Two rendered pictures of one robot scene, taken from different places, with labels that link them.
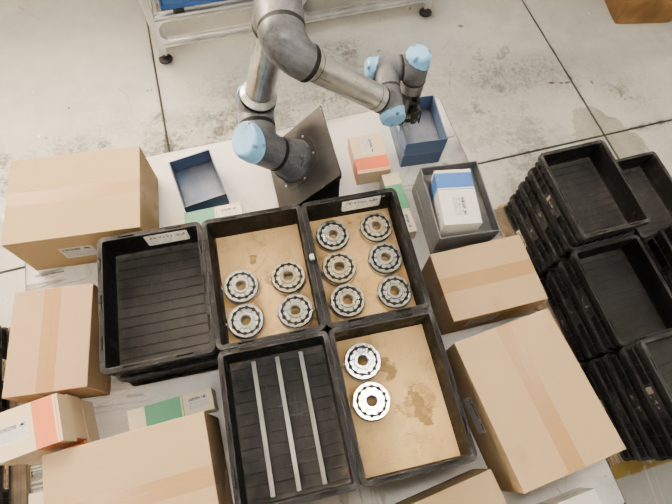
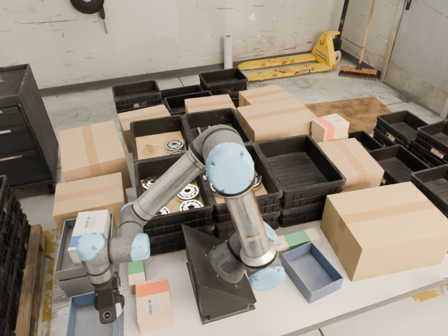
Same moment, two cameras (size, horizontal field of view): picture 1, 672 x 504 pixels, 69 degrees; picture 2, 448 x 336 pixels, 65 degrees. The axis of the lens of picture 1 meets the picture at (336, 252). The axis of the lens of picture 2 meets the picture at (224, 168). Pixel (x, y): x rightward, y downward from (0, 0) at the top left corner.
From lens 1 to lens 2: 180 cm
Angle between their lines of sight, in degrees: 76
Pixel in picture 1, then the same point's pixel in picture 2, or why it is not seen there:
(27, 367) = (351, 146)
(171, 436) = (267, 125)
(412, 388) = (152, 154)
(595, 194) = not seen: outside the picture
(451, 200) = (95, 225)
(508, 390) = (104, 143)
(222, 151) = (303, 314)
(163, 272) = not seen: hidden behind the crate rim
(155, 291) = (303, 181)
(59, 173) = (411, 223)
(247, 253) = not seen: hidden behind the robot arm
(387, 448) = (169, 137)
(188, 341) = (274, 163)
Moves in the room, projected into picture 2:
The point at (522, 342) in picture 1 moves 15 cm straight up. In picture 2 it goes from (87, 158) to (78, 133)
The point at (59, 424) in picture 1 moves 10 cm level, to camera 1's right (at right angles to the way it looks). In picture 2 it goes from (317, 122) to (299, 122)
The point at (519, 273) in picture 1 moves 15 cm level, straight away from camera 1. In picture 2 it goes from (67, 195) to (33, 211)
